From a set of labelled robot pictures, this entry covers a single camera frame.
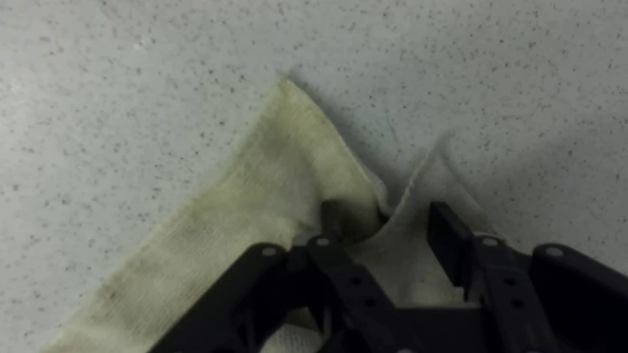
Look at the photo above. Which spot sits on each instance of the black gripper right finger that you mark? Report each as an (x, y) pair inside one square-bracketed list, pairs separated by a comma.
[(549, 301)]

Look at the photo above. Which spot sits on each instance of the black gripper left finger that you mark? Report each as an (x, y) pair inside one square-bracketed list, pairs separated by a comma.
[(314, 295)]

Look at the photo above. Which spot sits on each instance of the beige kitchen towel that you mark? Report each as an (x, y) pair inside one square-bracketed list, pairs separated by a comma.
[(228, 222)]

